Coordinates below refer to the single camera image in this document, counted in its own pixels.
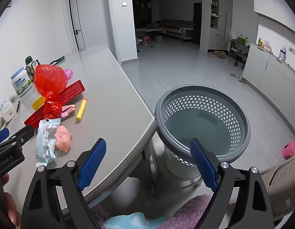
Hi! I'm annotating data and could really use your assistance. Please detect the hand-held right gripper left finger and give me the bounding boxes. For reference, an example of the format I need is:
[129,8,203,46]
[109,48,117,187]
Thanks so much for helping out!
[21,138,107,229]

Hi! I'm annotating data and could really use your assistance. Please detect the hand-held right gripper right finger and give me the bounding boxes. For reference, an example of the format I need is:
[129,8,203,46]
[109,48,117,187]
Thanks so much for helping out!
[189,138,275,229]

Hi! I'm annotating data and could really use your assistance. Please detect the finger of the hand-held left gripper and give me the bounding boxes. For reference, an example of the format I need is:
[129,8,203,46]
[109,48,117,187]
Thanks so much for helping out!
[0,127,11,146]
[8,124,35,146]

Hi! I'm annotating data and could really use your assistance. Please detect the white blue snack packet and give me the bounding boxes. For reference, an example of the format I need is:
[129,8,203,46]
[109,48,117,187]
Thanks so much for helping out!
[35,118,61,167]

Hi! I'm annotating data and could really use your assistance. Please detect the grey perforated laundry basket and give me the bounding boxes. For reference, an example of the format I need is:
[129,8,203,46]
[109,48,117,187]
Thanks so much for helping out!
[154,85,251,179]

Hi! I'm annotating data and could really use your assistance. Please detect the pink pig toy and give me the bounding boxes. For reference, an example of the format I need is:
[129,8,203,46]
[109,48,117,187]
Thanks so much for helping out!
[54,125,73,152]

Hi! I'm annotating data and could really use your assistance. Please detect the pink snack wrapper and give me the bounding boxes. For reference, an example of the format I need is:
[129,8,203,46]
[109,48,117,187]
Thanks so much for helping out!
[59,103,77,119]

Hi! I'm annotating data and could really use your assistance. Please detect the red plastic bag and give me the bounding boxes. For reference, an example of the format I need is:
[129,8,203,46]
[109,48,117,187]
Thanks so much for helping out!
[33,64,69,120]

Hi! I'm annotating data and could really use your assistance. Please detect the yellow foam dart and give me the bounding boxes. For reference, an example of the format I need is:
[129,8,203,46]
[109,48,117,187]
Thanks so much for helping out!
[75,98,88,121]

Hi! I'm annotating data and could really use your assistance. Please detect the toothpaste box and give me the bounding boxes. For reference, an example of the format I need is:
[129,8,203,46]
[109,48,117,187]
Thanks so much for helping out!
[24,80,86,127]

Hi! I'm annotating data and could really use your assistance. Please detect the person's left hand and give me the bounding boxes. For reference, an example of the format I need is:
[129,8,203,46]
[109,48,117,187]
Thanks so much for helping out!
[1,174,22,229]

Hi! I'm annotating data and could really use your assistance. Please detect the white jar lid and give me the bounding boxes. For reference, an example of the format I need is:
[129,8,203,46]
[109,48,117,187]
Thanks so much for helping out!
[1,105,16,122]

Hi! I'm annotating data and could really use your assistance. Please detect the purple fluffy cloth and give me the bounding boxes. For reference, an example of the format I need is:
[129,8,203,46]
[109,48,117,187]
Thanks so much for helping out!
[89,194,213,229]

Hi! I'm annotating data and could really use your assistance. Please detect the white cream tub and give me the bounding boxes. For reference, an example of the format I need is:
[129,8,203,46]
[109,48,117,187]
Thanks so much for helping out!
[10,67,34,96]

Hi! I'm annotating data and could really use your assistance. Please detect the water bottle with green cap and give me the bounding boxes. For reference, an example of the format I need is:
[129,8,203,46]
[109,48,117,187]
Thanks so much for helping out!
[25,56,40,81]

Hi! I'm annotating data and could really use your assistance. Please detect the light blue cloth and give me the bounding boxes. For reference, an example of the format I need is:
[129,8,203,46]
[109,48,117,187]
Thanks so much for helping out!
[103,212,167,229]

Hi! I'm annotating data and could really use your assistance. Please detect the beige plastic crate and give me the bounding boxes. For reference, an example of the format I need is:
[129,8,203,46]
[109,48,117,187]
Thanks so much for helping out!
[259,159,295,222]

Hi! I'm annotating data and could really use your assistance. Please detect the cardboard box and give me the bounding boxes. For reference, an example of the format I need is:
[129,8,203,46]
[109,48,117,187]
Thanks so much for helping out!
[211,50,227,59]

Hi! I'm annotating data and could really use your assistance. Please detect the white base cabinet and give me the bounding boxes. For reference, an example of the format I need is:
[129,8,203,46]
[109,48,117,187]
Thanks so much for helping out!
[242,42,295,105]

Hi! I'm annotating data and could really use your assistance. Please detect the shoe rack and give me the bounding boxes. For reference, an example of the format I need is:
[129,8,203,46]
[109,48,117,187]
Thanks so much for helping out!
[227,38,250,64]

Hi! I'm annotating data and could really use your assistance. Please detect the white door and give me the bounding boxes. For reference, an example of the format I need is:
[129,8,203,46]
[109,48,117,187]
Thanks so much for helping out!
[68,0,110,51]

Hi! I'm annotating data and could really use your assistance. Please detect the green handbag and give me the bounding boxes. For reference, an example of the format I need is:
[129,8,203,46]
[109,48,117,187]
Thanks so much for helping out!
[236,33,249,46]

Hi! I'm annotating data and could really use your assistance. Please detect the dark sofa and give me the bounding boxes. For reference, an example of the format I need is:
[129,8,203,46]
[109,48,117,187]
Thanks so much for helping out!
[146,19,194,41]

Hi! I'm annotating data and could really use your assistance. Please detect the low coffee table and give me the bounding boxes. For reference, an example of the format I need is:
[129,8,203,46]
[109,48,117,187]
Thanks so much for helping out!
[135,28,166,39]

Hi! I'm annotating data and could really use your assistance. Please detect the tall shelf cabinet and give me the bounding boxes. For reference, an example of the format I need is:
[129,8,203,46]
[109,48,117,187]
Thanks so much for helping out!
[207,0,230,52]

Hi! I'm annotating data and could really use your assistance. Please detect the dark green strap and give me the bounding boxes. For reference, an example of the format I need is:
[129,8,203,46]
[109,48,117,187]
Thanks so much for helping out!
[49,56,66,65]

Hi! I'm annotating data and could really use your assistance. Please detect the white wall cabinet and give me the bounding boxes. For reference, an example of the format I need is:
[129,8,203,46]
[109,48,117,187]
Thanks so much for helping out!
[251,0,295,36]

